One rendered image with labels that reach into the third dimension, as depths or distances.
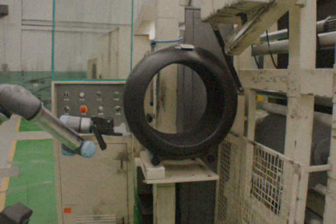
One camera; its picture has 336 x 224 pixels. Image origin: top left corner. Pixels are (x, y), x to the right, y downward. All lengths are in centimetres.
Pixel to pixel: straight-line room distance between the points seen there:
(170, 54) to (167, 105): 48
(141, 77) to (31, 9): 930
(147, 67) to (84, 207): 124
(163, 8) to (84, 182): 128
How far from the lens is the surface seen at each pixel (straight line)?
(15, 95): 124
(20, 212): 42
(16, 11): 1049
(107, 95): 212
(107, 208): 228
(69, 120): 151
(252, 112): 194
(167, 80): 181
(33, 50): 1039
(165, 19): 184
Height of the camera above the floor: 132
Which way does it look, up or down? 4 degrees down
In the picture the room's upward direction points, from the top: 1 degrees clockwise
